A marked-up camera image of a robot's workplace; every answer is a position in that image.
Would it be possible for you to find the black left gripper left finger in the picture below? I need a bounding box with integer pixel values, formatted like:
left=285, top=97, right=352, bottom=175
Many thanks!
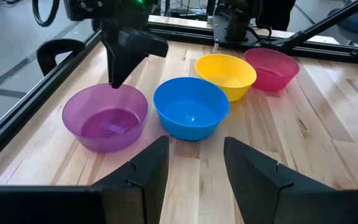
left=91, top=135, right=170, bottom=224

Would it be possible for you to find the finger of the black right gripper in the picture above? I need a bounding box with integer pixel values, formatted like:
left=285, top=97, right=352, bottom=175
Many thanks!
left=105, top=46, right=118, bottom=90
left=115, top=51, right=149, bottom=90

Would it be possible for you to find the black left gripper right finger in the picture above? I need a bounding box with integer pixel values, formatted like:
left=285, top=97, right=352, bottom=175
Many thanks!
left=223, top=136, right=358, bottom=224

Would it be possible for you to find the purple translucent plastic bowl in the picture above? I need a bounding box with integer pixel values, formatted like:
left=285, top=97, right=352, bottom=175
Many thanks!
left=62, top=83, right=149, bottom=154

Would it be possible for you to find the blue plastic bowl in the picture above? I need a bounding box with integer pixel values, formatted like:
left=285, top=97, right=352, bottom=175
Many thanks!
left=152, top=77, right=231, bottom=141

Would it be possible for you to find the yellow plastic bowl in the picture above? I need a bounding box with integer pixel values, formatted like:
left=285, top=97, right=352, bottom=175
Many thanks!
left=195, top=54, right=257, bottom=103

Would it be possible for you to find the pink translucent plastic bowl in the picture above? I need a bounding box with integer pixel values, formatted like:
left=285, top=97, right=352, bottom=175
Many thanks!
left=243, top=47, right=300, bottom=92

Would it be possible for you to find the person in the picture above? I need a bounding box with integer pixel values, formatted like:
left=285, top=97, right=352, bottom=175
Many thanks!
left=255, top=0, right=296, bottom=32

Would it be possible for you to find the dark office chair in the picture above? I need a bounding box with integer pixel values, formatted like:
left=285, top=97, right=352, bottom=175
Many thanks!
left=327, top=8, right=358, bottom=44

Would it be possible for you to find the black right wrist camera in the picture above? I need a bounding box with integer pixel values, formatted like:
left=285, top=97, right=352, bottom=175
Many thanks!
left=116, top=27, right=170, bottom=58

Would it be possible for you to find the black table handle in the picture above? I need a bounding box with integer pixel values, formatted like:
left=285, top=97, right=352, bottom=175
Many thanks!
left=36, top=38, right=87, bottom=77

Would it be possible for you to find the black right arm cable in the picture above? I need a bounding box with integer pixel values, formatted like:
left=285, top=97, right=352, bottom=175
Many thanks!
left=32, top=0, right=61, bottom=28

